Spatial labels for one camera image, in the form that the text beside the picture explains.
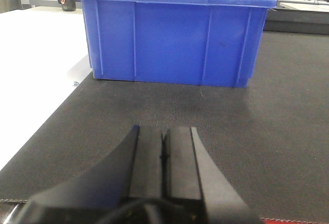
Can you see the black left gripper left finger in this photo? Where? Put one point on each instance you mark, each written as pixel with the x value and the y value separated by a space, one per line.
pixel 132 171

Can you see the black conveyor belt mat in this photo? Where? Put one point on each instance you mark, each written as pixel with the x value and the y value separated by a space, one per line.
pixel 269 139

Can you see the blue plastic crate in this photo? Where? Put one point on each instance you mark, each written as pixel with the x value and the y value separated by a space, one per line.
pixel 194 42

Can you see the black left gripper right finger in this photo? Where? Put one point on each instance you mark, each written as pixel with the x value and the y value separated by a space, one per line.
pixel 194 179

